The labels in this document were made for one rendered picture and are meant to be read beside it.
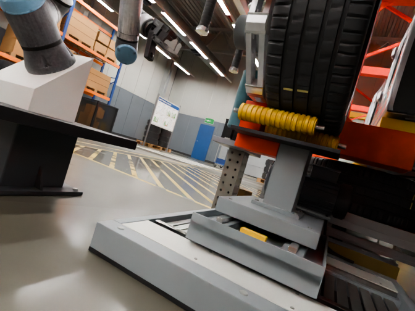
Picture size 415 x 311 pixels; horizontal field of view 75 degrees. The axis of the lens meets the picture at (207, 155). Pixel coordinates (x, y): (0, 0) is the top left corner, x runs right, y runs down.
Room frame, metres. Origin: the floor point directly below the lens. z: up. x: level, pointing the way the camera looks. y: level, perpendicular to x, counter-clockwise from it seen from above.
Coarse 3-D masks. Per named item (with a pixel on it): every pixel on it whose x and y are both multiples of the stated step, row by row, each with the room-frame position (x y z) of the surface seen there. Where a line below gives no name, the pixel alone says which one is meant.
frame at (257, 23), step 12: (252, 12) 0.78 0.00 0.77; (264, 12) 0.76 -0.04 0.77; (252, 24) 0.78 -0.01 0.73; (264, 24) 0.76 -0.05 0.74; (252, 36) 0.81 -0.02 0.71; (264, 36) 0.78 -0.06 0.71; (252, 48) 0.83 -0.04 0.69; (264, 48) 0.80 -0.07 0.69; (252, 60) 0.86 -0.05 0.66; (264, 60) 0.83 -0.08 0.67; (252, 72) 0.88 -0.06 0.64; (264, 72) 0.86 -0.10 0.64; (252, 84) 0.90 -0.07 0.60; (264, 84) 0.88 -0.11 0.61; (252, 96) 0.95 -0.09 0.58; (264, 96) 0.92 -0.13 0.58
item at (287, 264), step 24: (192, 216) 0.77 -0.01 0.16; (216, 216) 0.91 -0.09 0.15; (192, 240) 0.76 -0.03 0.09; (216, 240) 0.73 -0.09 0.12; (240, 240) 0.70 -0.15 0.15; (264, 240) 0.67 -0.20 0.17; (288, 240) 0.78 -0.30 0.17; (264, 264) 0.67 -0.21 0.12; (288, 264) 0.64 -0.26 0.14; (312, 264) 0.62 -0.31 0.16; (312, 288) 0.62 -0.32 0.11
